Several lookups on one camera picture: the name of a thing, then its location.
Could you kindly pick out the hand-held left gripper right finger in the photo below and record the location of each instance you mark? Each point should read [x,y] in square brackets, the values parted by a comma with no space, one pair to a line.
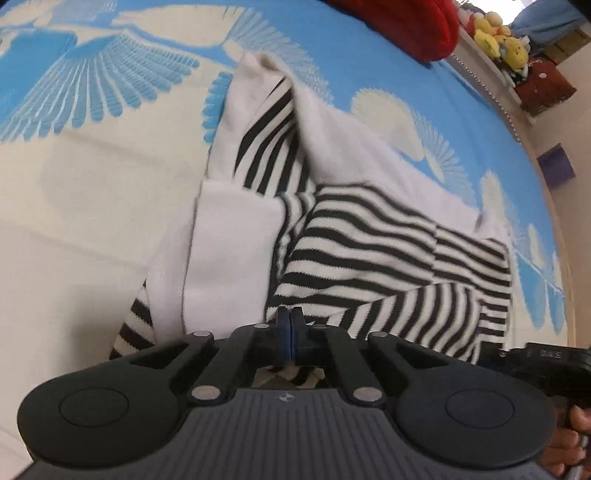
[298,332]

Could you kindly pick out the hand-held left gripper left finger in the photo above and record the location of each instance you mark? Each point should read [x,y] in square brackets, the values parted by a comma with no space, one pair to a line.
[284,332]

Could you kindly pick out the striped white hooded top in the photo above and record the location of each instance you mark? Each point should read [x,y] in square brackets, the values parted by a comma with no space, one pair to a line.
[240,249]

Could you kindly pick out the person's right hand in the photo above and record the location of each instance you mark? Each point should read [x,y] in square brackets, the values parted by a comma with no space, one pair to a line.
[565,454]

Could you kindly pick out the purple bag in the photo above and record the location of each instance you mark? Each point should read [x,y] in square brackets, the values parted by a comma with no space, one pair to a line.
[556,164]

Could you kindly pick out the blue printed bedsheet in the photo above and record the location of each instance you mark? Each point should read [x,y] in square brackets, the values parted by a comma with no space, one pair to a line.
[92,207]

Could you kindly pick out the dark red cushion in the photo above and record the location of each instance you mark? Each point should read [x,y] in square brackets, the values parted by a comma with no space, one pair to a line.
[545,85]

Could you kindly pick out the yellow round-face plush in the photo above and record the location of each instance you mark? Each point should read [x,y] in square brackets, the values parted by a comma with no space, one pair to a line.
[515,50]

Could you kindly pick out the red folded blanket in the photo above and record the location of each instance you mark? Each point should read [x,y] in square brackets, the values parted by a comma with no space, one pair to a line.
[406,23]

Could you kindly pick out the yellow duck plush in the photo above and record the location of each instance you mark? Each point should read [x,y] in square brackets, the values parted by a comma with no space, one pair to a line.
[489,41]

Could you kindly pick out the blue curtain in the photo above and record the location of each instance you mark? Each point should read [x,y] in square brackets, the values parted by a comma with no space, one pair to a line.
[549,23]

